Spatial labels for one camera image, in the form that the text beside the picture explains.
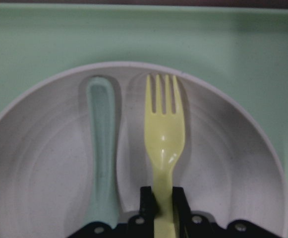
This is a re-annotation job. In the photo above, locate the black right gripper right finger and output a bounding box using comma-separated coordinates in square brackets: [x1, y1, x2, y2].
[173, 187, 215, 238]

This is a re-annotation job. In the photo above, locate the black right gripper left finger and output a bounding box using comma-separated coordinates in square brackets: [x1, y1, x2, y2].
[127, 186, 159, 238]

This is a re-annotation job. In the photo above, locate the light green plastic spoon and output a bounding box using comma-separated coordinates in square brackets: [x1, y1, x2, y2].
[86, 76, 119, 228]

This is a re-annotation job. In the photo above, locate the yellow plastic fork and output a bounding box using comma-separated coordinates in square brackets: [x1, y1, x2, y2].
[144, 75, 185, 238]

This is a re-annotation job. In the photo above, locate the light green tray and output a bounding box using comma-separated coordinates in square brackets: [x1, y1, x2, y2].
[0, 3, 288, 238]

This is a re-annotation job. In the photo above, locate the white round plate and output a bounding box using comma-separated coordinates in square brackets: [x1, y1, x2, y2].
[0, 61, 288, 238]

